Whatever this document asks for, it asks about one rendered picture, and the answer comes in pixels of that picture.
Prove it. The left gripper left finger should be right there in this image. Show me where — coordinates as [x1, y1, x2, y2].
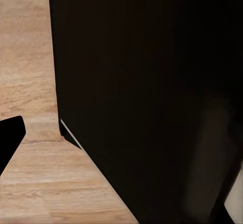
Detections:
[0, 116, 26, 175]

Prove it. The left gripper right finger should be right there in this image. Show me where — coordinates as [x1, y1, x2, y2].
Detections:
[227, 115, 243, 155]

